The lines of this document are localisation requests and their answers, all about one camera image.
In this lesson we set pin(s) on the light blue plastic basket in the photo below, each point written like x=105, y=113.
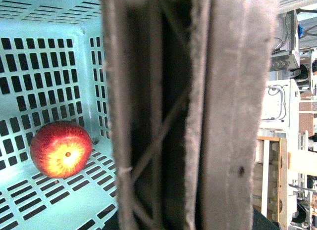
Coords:
x=51, y=69

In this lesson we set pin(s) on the red yellow apple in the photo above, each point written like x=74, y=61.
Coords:
x=60, y=149

